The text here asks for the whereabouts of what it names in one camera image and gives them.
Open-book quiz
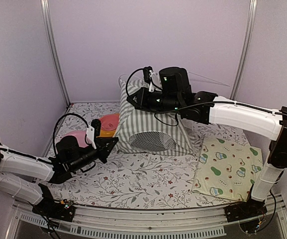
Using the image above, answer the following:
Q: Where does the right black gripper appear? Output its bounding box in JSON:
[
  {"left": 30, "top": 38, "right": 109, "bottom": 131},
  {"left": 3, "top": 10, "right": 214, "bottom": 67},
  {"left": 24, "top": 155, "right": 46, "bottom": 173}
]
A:
[{"left": 128, "top": 86, "right": 183, "bottom": 113}]

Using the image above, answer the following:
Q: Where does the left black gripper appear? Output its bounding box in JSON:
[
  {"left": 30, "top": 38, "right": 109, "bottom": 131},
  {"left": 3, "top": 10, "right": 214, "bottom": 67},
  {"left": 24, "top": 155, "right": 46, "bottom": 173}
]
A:
[{"left": 70, "top": 137, "right": 118, "bottom": 173}]

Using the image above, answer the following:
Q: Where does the striped fabric pet tent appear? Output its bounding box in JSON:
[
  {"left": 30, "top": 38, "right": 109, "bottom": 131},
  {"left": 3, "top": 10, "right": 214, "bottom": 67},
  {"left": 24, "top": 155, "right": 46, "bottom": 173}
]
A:
[{"left": 114, "top": 79, "right": 195, "bottom": 156}]

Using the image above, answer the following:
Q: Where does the avocado print cushion mat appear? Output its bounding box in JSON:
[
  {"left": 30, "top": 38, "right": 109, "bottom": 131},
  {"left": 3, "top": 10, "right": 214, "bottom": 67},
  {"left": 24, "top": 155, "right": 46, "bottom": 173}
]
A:
[{"left": 192, "top": 136, "right": 263, "bottom": 202}]

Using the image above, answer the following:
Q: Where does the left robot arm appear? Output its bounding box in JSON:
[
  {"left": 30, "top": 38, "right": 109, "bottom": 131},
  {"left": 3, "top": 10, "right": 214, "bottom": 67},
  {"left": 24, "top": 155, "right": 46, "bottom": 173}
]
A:
[{"left": 0, "top": 135, "right": 118, "bottom": 216}]

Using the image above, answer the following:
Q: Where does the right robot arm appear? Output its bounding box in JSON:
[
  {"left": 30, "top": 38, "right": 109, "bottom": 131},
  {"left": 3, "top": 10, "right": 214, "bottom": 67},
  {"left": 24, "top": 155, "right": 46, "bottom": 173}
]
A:
[{"left": 126, "top": 67, "right": 287, "bottom": 217}]

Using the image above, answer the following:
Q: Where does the yellow double pet feeder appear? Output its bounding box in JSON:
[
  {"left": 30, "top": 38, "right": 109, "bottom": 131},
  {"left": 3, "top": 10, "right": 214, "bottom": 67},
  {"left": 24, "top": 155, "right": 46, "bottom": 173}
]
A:
[{"left": 97, "top": 114, "right": 120, "bottom": 138}]

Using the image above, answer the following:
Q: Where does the pink bowl in feeder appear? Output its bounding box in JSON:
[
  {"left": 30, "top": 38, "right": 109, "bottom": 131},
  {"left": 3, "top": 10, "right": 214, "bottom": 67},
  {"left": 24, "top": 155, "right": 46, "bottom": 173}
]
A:
[{"left": 99, "top": 114, "right": 119, "bottom": 131}]

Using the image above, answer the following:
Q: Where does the pink round plate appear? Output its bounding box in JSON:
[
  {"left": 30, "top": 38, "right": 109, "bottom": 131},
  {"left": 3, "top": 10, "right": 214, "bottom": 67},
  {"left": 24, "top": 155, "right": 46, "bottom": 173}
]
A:
[{"left": 63, "top": 130, "right": 87, "bottom": 148}]

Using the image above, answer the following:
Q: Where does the floral table cloth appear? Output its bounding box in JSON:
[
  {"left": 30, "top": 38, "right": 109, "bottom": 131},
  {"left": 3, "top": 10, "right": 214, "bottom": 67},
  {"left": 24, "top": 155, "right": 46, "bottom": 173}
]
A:
[{"left": 32, "top": 101, "right": 270, "bottom": 210}]

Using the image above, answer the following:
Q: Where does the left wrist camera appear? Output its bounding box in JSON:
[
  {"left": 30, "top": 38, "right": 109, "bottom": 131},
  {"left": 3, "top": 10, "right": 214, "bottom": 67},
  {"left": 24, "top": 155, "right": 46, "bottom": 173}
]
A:
[{"left": 86, "top": 119, "right": 101, "bottom": 149}]

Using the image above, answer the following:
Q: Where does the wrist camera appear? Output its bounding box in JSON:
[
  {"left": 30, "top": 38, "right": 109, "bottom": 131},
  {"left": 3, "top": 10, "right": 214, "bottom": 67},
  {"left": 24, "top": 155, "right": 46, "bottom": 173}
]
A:
[
  {"left": 143, "top": 66, "right": 157, "bottom": 93},
  {"left": 86, "top": 119, "right": 101, "bottom": 149}
]

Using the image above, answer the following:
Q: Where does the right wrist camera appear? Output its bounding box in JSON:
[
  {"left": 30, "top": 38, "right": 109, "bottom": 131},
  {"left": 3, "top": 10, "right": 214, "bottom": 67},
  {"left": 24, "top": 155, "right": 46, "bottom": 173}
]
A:
[{"left": 143, "top": 66, "right": 157, "bottom": 93}]

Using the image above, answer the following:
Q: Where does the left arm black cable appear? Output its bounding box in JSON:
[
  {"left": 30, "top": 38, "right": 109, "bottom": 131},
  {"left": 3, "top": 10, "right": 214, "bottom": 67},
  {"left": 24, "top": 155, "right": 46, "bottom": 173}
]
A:
[{"left": 52, "top": 113, "right": 89, "bottom": 157}]

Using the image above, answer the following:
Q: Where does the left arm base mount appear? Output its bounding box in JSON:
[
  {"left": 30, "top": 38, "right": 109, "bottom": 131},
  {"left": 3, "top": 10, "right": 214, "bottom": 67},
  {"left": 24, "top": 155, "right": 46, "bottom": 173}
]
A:
[{"left": 32, "top": 184, "right": 76, "bottom": 222}]

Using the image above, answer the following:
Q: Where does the left aluminium frame post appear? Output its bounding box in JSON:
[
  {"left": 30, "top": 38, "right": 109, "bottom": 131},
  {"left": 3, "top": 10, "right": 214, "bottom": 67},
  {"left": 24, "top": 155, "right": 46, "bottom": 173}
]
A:
[{"left": 40, "top": 0, "right": 71, "bottom": 107}]

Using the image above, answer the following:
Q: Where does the aluminium frame post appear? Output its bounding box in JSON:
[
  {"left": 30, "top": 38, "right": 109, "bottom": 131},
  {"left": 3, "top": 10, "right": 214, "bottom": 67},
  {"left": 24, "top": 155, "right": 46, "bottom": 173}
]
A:
[
  {"left": 230, "top": 0, "right": 258, "bottom": 100},
  {"left": 40, "top": 0, "right": 71, "bottom": 107}
]

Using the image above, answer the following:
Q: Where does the right aluminium frame post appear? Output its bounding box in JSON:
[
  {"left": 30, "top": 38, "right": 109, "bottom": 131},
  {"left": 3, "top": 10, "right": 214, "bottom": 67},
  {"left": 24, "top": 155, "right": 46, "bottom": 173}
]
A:
[{"left": 230, "top": 0, "right": 258, "bottom": 100}]

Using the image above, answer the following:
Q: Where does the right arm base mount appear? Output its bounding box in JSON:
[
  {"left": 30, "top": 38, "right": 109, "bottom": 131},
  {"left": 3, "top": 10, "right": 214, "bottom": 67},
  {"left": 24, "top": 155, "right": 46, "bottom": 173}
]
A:
[{"left": 224, "top": 198, "right": 267, "bottom": 234}]

